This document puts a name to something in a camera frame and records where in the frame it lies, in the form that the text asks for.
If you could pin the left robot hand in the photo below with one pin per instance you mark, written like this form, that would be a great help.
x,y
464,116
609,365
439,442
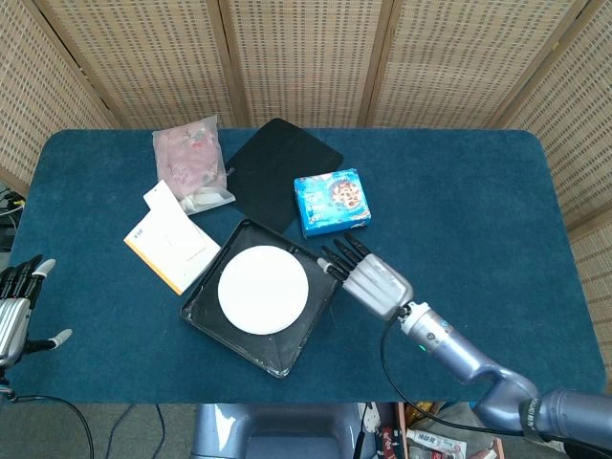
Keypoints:
x,y
16,306

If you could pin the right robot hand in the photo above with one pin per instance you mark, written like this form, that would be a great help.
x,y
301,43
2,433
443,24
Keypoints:
x,y
378,284

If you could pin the white round plate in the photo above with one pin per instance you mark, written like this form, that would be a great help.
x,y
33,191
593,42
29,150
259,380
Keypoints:
x,y
263,289

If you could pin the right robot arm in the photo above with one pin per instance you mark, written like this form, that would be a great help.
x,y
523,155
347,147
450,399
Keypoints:
x,y
483,368

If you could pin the black square plastic tray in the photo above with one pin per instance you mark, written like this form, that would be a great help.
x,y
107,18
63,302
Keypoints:
x,y
287,349

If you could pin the blue cookie box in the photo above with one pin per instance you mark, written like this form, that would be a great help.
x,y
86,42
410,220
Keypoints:
x,y
332,201

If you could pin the blue velvet table cloth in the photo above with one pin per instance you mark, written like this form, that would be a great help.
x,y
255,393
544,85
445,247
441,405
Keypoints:
x,y
478,239

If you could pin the black mouse pad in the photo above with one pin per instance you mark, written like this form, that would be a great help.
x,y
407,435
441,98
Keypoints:
x,y
277,177

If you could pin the box with assorted packages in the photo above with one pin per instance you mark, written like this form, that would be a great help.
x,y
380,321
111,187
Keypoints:
x,y
430,435

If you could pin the white booklet with yellow edge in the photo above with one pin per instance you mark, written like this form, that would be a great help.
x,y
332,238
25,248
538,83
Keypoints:
x,y
169,253

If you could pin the blue-grey robot torso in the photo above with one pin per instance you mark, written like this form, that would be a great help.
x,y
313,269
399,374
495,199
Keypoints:
x,y
277,430

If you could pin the white paper card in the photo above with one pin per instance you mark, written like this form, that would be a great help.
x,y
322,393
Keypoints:
x,y
160,196

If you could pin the clear plastic bag with contents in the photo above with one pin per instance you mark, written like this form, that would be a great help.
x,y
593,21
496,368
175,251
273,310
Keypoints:
x,y
191,160

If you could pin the woven rattan folding screen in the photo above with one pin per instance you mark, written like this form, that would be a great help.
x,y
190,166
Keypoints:
x,y
306,57

